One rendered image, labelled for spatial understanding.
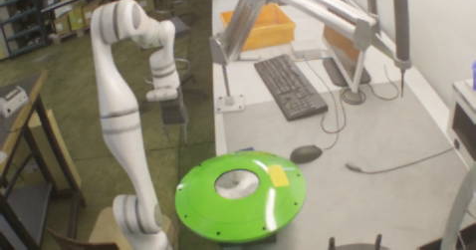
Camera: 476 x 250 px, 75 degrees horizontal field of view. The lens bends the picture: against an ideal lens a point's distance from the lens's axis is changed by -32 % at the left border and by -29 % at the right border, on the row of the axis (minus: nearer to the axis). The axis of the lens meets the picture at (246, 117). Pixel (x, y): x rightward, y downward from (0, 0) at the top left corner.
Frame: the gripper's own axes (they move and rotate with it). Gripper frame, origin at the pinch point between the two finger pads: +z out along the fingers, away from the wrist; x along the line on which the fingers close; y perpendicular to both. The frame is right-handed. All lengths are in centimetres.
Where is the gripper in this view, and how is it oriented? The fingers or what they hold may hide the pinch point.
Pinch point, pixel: (178, 142)
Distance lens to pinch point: 127.5
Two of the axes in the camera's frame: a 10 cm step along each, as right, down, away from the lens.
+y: 0.7, -5.7, 8.2
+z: 1.4, 8.2, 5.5
